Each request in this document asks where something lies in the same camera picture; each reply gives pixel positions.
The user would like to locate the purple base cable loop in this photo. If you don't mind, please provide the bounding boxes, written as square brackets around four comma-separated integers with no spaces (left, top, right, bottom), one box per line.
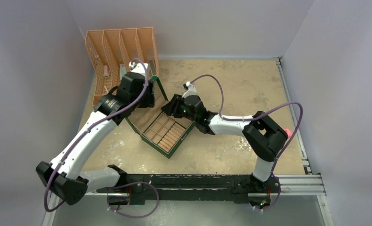
[107,181,160,218]

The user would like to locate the pink item in rack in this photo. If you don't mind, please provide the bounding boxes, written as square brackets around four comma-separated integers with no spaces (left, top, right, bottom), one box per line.
[103,65,110,78]

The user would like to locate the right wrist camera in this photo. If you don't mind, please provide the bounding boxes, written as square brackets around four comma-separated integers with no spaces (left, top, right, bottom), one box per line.
[182,81,197,98]

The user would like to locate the pink capped tube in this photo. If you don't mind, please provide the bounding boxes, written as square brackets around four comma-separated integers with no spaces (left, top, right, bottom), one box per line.
[284,129,292,138]

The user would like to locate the orange file organizer rack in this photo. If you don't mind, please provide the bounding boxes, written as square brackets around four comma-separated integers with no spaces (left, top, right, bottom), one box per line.
[85,27,160,106]

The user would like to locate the grey flat item in rack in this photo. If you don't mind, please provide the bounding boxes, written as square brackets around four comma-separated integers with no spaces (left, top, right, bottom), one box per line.
[149,60,157,76]

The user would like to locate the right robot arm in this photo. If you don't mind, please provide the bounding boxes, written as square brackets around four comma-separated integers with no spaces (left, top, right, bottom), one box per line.
[161,94,292,192]

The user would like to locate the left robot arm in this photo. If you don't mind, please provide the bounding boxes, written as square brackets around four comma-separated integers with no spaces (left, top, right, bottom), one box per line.
[36,72,149,211]

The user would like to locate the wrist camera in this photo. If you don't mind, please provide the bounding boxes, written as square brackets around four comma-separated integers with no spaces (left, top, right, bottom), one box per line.
[182,81,197,98]
[129,62,150,76]

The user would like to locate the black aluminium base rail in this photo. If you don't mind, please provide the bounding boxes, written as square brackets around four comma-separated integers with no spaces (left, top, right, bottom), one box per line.
[86,173,326,207]

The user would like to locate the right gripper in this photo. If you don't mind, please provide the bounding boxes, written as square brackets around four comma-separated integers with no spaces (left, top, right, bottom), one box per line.
[162,94,198,123]

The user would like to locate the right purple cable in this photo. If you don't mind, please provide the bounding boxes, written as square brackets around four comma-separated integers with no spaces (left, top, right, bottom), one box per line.
[186,74,304,174]

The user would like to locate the green grey item in rack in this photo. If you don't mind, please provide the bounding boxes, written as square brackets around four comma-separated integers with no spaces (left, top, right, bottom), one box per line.
[120,64,126,76]

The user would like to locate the green jewelry box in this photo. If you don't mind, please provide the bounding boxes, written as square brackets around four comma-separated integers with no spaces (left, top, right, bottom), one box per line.
[126,76,194,159]

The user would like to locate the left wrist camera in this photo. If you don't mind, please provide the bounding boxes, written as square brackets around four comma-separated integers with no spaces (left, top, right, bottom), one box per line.
[129,62,150,76]

